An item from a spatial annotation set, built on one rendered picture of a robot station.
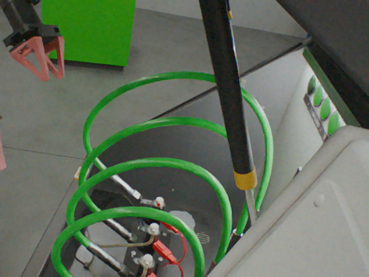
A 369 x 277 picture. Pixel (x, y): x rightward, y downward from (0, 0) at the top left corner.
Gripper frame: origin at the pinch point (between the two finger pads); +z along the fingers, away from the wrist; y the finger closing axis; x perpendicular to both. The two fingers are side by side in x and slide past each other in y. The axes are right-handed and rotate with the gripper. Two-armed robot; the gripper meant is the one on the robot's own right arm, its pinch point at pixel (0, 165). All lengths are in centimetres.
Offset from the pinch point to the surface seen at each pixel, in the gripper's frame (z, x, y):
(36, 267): 23.0, 2.2, -16.3
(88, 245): 20.6, 0.6, 5.7
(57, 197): 38, 105, -132
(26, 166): 12, 118, -157
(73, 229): 13.1, -7.4, 16.0
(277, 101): 26, 56, 32
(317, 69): 19, 39, 47
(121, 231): 24.5, 9.5, 5.1
